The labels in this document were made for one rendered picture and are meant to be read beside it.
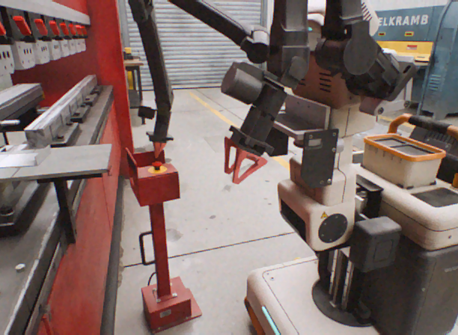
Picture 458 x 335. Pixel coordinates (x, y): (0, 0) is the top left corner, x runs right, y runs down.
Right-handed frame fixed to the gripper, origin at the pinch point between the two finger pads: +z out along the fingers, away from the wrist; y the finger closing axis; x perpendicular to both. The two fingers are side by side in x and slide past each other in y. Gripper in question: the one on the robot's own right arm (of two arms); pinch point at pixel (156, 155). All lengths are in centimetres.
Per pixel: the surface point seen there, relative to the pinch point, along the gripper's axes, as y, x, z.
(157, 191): 1.8, 15.5, 9.7
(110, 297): 7, -10, 80
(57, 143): 36.7, -1.4, -0.6
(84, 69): 18, -170, -14
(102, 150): 28, 44, -14
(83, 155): 32, 46, -12
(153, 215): -0.7, 8.4, 23.8
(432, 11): -492, -251, -212
